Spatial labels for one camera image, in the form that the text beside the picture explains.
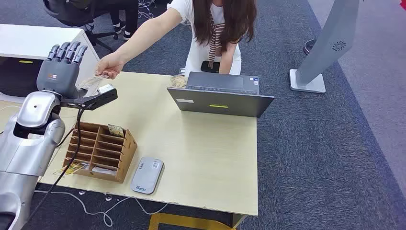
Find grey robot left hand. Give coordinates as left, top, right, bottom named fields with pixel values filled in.
left=36, top=41, right=89, bottom=100

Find person's right hand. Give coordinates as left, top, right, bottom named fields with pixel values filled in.
left=95, top=52, right=125, bottom=80

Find yellow patterned key card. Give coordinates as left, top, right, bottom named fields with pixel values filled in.
left=52, top=161, right=86, bottom=177

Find seated person in background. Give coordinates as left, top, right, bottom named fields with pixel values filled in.
left=92, top=0, right=140, bottom=41

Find wooden card organizer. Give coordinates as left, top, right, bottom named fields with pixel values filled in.
left=62, top=122, right=138, bottom=184

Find white card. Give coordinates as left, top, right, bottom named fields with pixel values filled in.
left=92, top=166, right=117, bottom=176

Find grey card reader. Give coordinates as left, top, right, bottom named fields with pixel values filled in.
left=130, top=157, right=164, bottom=195

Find black monitor with yellow label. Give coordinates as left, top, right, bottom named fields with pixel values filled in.
left=0, top=56, right=44, bottom=98

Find white cabinet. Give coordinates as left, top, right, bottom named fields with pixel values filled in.
left=0, top=23, right=101, bottom=96

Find black office chair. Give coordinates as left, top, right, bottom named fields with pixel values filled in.
left=43, top=0, right=120, bottom=53

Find black phone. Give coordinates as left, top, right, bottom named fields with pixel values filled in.
left=200, top=60, right=221, bottom=74

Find grey laptop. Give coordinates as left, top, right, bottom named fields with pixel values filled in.
left=167, top=71, right=275, bottom=118

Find round dark floor base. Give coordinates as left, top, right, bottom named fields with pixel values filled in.
left=303, top=38, right=318, bottom=55

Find grey kiosk stand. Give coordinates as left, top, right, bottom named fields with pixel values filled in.
left=289, top=0, right=361, bottom=94

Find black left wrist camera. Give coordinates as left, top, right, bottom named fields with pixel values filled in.
left=60, top=84, right=118, bottom=111

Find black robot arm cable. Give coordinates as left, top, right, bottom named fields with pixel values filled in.
left=20, top=108, right=86, bottom=230

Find white floor cables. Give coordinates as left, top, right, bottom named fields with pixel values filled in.
left=138, top=0, right=156, bottom=19

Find white cable under desk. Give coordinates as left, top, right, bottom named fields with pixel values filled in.
left=33, top=190, right=169, bottom=228

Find yellow frame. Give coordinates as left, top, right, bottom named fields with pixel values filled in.
left=148, top=212, right=237, bottom=230

